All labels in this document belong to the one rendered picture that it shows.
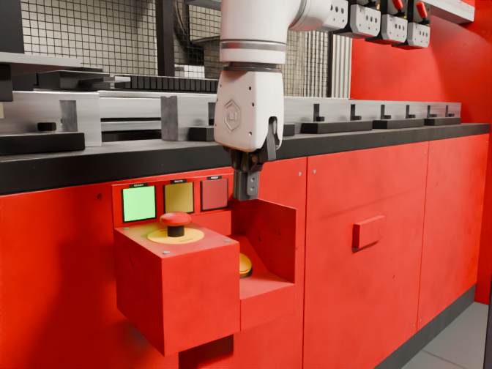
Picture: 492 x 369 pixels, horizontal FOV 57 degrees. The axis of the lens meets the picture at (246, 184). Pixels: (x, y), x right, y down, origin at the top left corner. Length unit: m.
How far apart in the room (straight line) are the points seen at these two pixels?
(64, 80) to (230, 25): 0.56
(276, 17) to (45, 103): 0.43
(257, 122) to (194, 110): 0.46
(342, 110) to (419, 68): 1.13
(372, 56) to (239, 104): 2.11
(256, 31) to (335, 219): 0.77
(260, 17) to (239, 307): 0.36
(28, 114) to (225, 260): 0.42
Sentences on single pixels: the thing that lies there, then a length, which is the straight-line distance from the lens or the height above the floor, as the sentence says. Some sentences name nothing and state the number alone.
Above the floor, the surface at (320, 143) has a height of 0.86.
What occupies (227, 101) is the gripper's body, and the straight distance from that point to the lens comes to 0.60.
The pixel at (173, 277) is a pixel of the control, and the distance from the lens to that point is 0.53.
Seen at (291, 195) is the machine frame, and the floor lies 0.74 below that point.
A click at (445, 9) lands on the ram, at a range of 2.15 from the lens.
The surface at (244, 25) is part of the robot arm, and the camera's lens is 0.57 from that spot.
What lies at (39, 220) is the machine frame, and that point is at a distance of 0.71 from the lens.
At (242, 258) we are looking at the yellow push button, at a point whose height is 0.73.
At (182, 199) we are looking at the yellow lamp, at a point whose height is 0.81.
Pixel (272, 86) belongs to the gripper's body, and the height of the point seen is 0.97.
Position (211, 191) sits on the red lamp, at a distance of 0.71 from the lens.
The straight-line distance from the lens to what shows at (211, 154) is 0.87.
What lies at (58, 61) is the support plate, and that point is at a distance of 0.57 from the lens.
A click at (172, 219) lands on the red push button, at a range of 0.58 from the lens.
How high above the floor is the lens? 0.94
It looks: 9 degrees down
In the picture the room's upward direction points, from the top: straight up
